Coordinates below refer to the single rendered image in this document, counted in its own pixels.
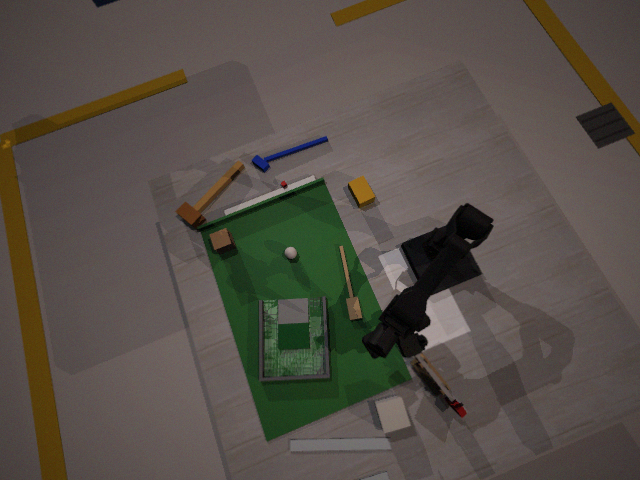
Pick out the brown wooden mallet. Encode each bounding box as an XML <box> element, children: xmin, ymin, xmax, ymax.
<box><xmin>176</xmin><ymin>161</ymin><xmax>245</xmax><ymax>230</ymax></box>

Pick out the green rectangular mat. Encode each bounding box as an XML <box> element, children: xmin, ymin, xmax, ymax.
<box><xmin>201</xmin><ymin>182</ymin><xmax>412</xmax><ymax>441</ymax></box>

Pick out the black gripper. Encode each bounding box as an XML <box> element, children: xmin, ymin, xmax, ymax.
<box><xmin>362</xmin><ymin>312</ymin><xmax>430</xmax><ymax>359</ymax></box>

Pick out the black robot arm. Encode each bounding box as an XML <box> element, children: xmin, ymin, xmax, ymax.
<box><xmin>365</xmin><ymin>203</ymin><xmax>494</xmax><ymax>358</ymax></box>

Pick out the white golf ball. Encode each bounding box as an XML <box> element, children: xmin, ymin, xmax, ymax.
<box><xmin>284</xmin><ymin>247</ymin><xmax>297</xmax><ymax>259</ymax></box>

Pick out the blue golf putter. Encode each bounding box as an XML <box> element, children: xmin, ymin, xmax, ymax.
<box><xmin>252</xmin><ymin>136</ymin><xmax>328</xmax><ymax>172</ymax></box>

